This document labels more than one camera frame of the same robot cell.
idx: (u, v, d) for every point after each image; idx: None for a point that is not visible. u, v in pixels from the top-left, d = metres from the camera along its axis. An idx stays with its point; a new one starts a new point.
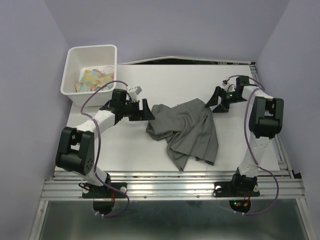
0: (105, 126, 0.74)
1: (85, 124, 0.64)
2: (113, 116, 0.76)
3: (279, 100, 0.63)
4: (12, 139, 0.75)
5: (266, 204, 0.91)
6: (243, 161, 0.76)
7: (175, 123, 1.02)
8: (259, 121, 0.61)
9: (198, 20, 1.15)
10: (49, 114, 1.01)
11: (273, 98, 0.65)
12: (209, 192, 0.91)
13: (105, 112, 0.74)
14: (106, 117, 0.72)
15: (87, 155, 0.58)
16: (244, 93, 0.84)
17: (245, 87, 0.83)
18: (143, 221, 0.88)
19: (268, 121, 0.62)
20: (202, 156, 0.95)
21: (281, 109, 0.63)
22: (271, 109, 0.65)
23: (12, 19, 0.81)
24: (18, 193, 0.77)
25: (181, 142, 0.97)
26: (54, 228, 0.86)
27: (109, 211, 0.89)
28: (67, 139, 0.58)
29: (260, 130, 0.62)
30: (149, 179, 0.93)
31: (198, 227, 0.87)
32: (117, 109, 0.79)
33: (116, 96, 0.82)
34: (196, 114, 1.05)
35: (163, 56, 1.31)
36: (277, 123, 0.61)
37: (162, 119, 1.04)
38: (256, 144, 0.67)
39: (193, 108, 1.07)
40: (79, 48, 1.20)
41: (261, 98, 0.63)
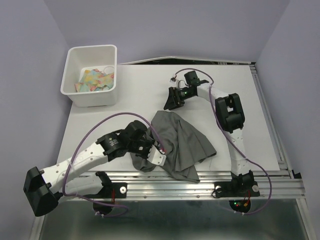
0: (90, 165, 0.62)
1: (55, 170, 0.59)
2: (105, 157, 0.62)
3: (234, 94, 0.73)
4: (13, 139, 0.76)
5: (261, 204, 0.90)
6: (233, 162, 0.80)
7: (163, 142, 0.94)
8: (226, 120, 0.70)
9: (198, 20, 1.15)
10: (49, 114, 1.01)
11: (228, 95, 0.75)
12: (209, 192, 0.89)
13: (96, 149, 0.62)
14: (91, 160, 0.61)
15: (41, 207, 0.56)
16: (198, 92, 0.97)
17: (198, 87, 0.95)
18: (143, 221, 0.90)
19: (233, 116, 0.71)
20: (204, 156, 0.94)
21: (239, 102, 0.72)
22: (230, 105, 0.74)
23: (12, 19, 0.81)
24: (18, 194, 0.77)
25: (179, 159, 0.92)
26: (55, 228, 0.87)
27: (109, 211, 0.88)
28: (28, 183, 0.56)
29: (231, 125, 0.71)
30: (149, 179, 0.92)
31: (198, 228, 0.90)
32: (113, 150, 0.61)
33: (129, 130, 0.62)
34: (169, 125, 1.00)
35: (163, 56, 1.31)
36: (240, 114, 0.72)
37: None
38: (234, 139, 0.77)
39: (162, 121, 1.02)
40: (79, 48, 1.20)
41: (220, 100, 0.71)
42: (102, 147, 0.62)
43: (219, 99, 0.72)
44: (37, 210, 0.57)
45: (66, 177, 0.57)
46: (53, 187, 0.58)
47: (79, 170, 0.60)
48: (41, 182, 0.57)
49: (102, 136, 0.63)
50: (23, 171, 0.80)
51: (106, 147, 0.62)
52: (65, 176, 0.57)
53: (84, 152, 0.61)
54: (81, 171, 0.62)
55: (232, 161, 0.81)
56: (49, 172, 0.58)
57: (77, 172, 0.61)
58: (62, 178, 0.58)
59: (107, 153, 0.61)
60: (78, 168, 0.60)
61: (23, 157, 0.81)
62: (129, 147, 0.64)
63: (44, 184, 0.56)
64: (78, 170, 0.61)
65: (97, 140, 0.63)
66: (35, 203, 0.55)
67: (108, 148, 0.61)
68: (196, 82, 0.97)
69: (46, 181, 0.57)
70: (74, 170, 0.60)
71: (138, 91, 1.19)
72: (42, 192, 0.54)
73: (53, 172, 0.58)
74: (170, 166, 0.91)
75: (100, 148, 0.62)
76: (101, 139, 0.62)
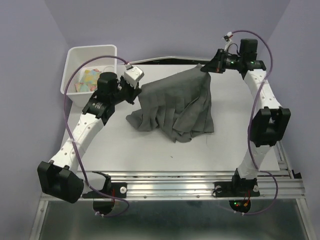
0: (92, 132, 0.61)
1: (63, 153, 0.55)
2: (100, 120, 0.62)
3: (286, 109, 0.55)
4: (13, 138, 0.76)
5: (266, 204, 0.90)
6: (243, 166, 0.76)
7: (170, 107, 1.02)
8: (259, 134, 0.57)
9: (198, 20, 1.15)
10: (49, 114, 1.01)
11: (279, 107, 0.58)
12: (209, 192, 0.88)
13: (87, 118, 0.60)
14: (89, 128, 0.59)
15: (71, 188, 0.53)
16: (245, 77, 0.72)
17: (248, 72, 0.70)
18: (143, 221, 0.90)
19: (269, 132, 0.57)
20: (202, 130, 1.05)
21: (287, 121, 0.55)
22: (275, 117, 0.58)
23: (12, 18, 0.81)
24: (18, 193, 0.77)
25: (180, 119, 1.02)
26: (54, 228, 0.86)
27: (109, 211, 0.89)
28: (45, 176, 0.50)
29: (261, 139, 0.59)
30: (149, 179, 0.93)
31: (198, 227, 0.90)
32: (102, 111, 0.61)
33: (102, 87, 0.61)
34: (193, 86, 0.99)
35: (163, 56, 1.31)
36: (278, 133, 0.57)
37: (151, 113, 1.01)
38: (256, 152, 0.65)
39: (190, 80, 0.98)
40: (79, 49, 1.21)
41: (266, 112, 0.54)
42: (91, 114, 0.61)
43: (264, 110, 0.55)
44: (69, 195, 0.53)
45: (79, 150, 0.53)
46: (72, 167, 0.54)
47: (84, 141, 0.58)
48: (57, 170, 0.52)
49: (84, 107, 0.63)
50: (23, 171, 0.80)
51: (95, 112, 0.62)
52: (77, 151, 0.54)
53: (79, 125, 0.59)
54: (85, 143, 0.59)
55: (241, 164, 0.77)
56: (59, 158, 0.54)
57: (83, 146, 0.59)
58: (76, 155, 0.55)
59: (100, 116, 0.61)
60: (82, 140, 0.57)
61: (23, 156, 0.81)
62: (113, 100, 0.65)
63: (63, 168, 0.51)
64: (84, 142, 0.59)
65: (83, 112, 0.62)
66: (64, 188, 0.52)
67: (98, 112, 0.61)
68: (249, 61, 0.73)
69: (62, 166, 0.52)
70: (81, 143, 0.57)
71: None
72: (64, 174, 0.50)
73: (62, 156, 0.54)
74: (169, 125, 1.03)
75: (89, 116, 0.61)
76: (84, 109, 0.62)
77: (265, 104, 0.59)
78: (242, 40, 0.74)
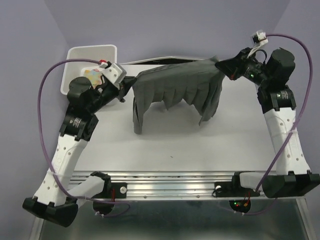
0: (74, 155, 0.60)
1: (46, 187, 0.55)
2: (81, 140, 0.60)
3: (314, 174, 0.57)
4: (13, 137, 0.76)
5: (266, 205, 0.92)
6: (247, 179, 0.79)
7: (169, 93, 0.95)
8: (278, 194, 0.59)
9: (198, 20, 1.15)
10: (49, 114, 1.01)
11: (307, 170, 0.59)
12: (209, 192, 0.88)
13: (67, 141, 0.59)
14: (70, 153, 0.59)
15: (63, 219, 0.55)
16: (267, 114, 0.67)
17: (273, 111, 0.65)
18: (143, 221, 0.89)
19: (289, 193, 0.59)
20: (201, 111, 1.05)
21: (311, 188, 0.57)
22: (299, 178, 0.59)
23: (13, 18, 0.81)
24: (18, 193, 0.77)
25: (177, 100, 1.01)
26: (54, 228, 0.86)
27: (109, 211, 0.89)
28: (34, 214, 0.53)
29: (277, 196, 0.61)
30: (149, 179, 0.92)
31: (198, 227, 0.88)
32: (82, 127, 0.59)
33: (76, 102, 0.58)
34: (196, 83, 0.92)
35: (163, 56, 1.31)
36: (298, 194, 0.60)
37: (149, 99, 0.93)
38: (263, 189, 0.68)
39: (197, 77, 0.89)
40: (79, 49, 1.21)
41: (292, 181, 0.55)
42: (71, 136, 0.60)
43: (291, 178, 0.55)
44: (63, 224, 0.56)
45: (60, 185, 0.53)
46: (59, 200, 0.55)
47: (66, 169, 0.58)
48: (42, 206, 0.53)
49: (61, 126, 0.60)
50: (23, 171, 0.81)
51: (74, 131, 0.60)
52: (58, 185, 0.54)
53: (58, 152, 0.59)
54: (69, 168, 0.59)
55: (245, 176, 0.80)
56: (42, 193, 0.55)
57: (67, 172, 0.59)
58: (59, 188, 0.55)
59: (79, 134, 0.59)
60: (63, 169, 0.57)
61: (24, 156, 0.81)
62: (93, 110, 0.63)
63: (47, 206, 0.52)
64: (67, 169, 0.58)
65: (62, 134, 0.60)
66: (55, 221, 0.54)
67: (78, 130, 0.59)
68: (275, 93, 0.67)
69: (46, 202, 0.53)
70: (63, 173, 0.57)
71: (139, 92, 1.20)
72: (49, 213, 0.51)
73: (46, 191, 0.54)
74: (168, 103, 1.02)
75: (69, 138, 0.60)
76: (62, 129, 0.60)
77: (292, 166, 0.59)
78: (274, 58, 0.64)
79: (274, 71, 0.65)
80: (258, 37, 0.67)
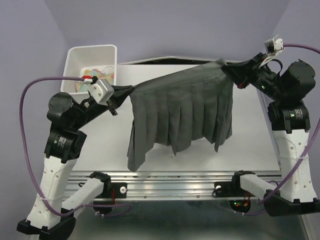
0: (63, 178, 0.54)
1: (37, 211, 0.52)
2: (68, 161, 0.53)
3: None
4: (13, 138, 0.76)
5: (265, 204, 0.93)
6: (246, 181, 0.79)
7: (174, 114, 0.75)
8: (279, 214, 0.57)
9: (199, 19, 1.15)
10: (49, 115, 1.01)
11: (314, 198, 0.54)
12: (209, 192, 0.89)
13: (52, 164, 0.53)
14: (58, 177, 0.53)
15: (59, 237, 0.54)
16: (277, 131, 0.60)
17: (284, 132, 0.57)
18: (143, 220, 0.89)
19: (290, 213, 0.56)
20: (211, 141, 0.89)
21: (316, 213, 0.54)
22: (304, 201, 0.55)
23: (13, 18, 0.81)
24: (17, 193, 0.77)
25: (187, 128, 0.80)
26: None
27: (109, 211, 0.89)
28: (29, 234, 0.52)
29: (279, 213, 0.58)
30: (149, 179, 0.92)
31: (198, 227, 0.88)
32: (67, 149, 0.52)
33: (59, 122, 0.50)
34: (205, 96, 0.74)
35: (163, 56, 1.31)
36: None
37: (151, 126, 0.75)
38: None
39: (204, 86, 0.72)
40: (79, 48, 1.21)
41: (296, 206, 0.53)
42: (56, 156, 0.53)
43: (294, 205, 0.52)
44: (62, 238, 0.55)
45: (53, 211, 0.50)
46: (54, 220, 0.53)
47: (57, 192, 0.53)
48: (37, 227, 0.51)
49: (46, 146, 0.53)
50: (23, 171, 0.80)
51: (59, 152, 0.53)
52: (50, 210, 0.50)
53: (46, 176, 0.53)
54: (60, 190, 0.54)
55: (245, 179, 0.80)
56: (34, 217, 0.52)
57: (58, 195, 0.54)
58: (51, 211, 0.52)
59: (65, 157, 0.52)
60: (53, 193, 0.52)
61: (24, 156, 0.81)
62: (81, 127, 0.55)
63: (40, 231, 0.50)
64: (58, 191, 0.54)
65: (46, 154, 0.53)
66: None
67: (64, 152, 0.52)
68: (288, 109, 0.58)
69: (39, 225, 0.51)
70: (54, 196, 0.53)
71: None
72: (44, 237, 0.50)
73: (38, 214, 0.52)
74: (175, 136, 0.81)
75: (55, 159, 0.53)
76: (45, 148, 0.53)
77: (299, 194, 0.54)
78: (290, 70, 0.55)
79: (291, 87, 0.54)
80: (274, 48, 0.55)
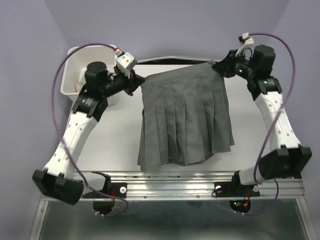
0: (84, 134, 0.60)
1: (56, 160, 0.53)
2: (92, 119, 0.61)
3: (306, 148, 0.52)
4: (13, 138, 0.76)
5: (267, 204, 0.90)
6: (244, 172, 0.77)
7: (179, 111, 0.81)
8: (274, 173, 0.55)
9: (199, 20, 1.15)
10: (49, 115, 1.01)
11: (298, 144, 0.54)
12: (209, 192, 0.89)
13: (78, 119, 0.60)
14: (81, 130, 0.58)
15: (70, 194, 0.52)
16: (257, 100, 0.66)
17: (262, 95, 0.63)
18: (143, 220, 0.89)
19: (284, 171, 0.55)
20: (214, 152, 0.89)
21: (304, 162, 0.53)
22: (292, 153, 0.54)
23: (13, 19, 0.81)
24: (18, 193, 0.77)
25: (193, 129, 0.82)
26: (55, 228, 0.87)
27: (109, 211, 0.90)
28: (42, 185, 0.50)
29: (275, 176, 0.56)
30: (149, 179, 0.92)
31: (198, 227, 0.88)
32: (93, 106, 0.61)
33: (91, 82, 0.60)
34: (202, 94, 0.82)
35: (163, 56, 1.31)
36: (294, 171, 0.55)
37: (159, 120, 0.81)
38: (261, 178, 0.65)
39: (200, 83, 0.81)
40: (79, 49, 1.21)
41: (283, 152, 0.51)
42: (82, 113, 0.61)
43: (281, 151, 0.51)
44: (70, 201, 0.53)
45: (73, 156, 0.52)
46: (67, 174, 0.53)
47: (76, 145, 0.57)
48: (52, 176, 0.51)
49: (74, 105, 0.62)
50: (23, 171, 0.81)
51: (86, 110, 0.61)
52: (70, 157, 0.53)
53: (70, 128, 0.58)
54: (79, 146, 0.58)
55: (243, 170, 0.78)
56: (52, 165, 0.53)
57: (76, 148, 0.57)
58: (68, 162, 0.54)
59: (91, 113, 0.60)
60: (75, 143, 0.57)
61: (24, 157, 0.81)
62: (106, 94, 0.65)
63: (57, 176, 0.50)
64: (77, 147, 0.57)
65: (73, 111, 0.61)
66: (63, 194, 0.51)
67: (89, 109, 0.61)
68: (262, 80, 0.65)
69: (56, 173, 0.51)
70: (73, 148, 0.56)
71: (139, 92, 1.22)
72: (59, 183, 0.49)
73: (56, 164, 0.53)
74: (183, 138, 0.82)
75: (80, 115, 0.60)
76: (74, 106, 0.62)
77: (283, 140, 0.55)
78: (255, 50, 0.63)
79: (259, 60, 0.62)
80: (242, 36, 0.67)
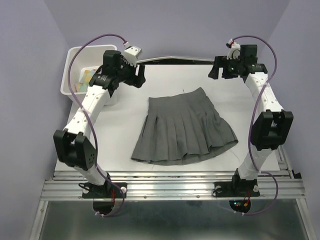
0: (99, 104, 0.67)
1: (76, 121, 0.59)
2: (107, 91, 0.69)
3: (288, 112, 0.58)
4: (13, 138, 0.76)
5: (266, 203, 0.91)
6: (243, 166, 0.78)
7: (178, 124, 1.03)
8: (263, 137, 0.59)
9: (199, 20, 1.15)
10: (49, 114, 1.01)
11: (281, 109, 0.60)
12: (209, 192, 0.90)
13: (95, 90, 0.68)
14: (97, 99, 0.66)
15: (87, 155, 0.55)
16: (247, 80, 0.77)
17: (250, 74, 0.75)
18: (143, 221, 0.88)
19: (272, 134, 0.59)
20: (214, 155, 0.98)
21: (288, 124, 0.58)
22: (277, 121, 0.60)
23: (13, 18, 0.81)
24: (17, 193, 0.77)
25: (191, 139, 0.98)
26: (54, 228, 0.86)
27: (109, 211, 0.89)
28: (61, 144, 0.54)
29: (264, 143, 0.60)
30: (149, 179, 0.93)
31: (198, 227, 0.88)
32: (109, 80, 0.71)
33: (108, 61, 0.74)
34: (197, 109, 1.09)
35: (163, 56, 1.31)
36: (281, 137, 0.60)
37: (162, 132, 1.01)
38: (257, 155, 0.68)
39: (194, 102, 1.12)
40: (78, 48, 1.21)
41: (268, 113, 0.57)
42: (98, 86, 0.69)
43: (267, 112, 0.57)
44: (84, 161, 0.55)
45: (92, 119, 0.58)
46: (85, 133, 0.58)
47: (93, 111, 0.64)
48: (73, 135, 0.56)
49: (90, 80, 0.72)
50: (23, 171, 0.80)
51: (102, 83, 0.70)
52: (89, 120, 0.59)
53: (88, 97, 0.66)
54: (95, 113, 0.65)
55: (242, 165, 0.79)
56: (71, 126, 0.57)
57: (93, 115, 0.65)
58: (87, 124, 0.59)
59: (106, 86, 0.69)
60: (92, 109, 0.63)
61: (24, 156, 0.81)
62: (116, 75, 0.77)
63: (78, 133, 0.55)
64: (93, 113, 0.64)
65: (90, 85, 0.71)
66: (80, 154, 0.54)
67: (105, 83, 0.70)
68: (251, 64, 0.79)
69: (75, 132, 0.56)
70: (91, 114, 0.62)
71: (139, 92, 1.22)
72: (79, 139, 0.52)
73: (76, 124, 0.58)
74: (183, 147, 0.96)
75: (97, 87, 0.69)
76: (91, 82, 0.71)
77: (268, 106, 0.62)
78: (242, 46, 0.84)
79: (245, 51, 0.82)
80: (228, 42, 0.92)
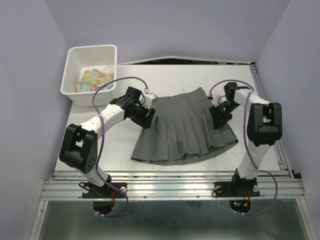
0: (113, 120, 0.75)
1: (91, 121, 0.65)
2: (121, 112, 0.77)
3: (276, 103, 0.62)
4: (13, 138, 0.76)
5: (266, 204, 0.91)
6: (243, 165, 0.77)
7: (178, 123, 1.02)
8: (258, 129, 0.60)
9: (198, 20, 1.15)
10: (49, 115, 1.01)
11: (268, 103, 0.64)
12: (209, 192, 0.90)
13: (113, 108, 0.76)
14: (114, 114, 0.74)
15: (89, 155, 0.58)
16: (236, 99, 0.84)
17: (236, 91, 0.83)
18: (143, 221, 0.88)
19: (267, 127, 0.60)
20: (213, 156, 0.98)
21: (279, 114, 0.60)
22: (268, 115, 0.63)
23: (12, 18, 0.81)
24: (17, 194, 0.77)
25: (191, 139, 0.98)
26: (53, 228, 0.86)
27: (109, 211, 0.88)
28: (70, 137, 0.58)
29: (261, 137, 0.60)
30: (149, 179, 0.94)
31: (198, 227, 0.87)
32: (126, 105, 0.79)
33: (130, 93, 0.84)
34: (197, 109, 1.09)
35: (163, 56, 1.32)
36: (277, 129, 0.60)
37: (162, 132, 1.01)
38: (256, 151, 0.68)
39: (194, 102, 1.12)
40: (78, 48, 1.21)
41: (257, 106, 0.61)
42: (117, 106, 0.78)
43: (256, 104, 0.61)
44: (85, 159, 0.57)
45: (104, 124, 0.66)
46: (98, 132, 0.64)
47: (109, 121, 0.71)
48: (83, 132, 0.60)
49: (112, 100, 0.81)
50: (23, 171, 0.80)
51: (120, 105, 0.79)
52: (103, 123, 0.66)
53: (106, 110, 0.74)
54: (109, 124, 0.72)
55: (241, 164, 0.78)
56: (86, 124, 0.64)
57: (108, 124, 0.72)
58: (99, 127, 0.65)
59: (123, 107, 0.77)
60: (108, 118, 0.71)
61: (24, 157, 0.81)
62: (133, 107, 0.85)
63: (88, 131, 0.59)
64: (107, 123, 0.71)
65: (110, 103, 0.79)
66: (84, 150, 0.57)
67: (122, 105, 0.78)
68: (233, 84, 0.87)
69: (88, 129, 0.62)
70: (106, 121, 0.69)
71: None
72: (90, 135, 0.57)
73: (90, 124, 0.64)
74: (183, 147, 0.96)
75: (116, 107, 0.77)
76: (112, 101, 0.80)
77: None
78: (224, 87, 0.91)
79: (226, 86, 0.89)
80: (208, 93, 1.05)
